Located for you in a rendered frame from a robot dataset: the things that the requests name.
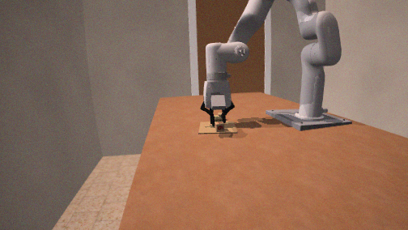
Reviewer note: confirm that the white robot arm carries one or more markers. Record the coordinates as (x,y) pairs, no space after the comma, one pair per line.
(313,25)

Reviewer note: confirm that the tan square mat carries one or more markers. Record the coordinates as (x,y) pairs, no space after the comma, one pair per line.
(207,128)

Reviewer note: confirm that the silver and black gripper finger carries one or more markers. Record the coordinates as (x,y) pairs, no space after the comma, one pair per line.
(225,111)
(210,112)

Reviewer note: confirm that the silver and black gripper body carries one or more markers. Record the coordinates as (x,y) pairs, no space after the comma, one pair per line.
(217,86)

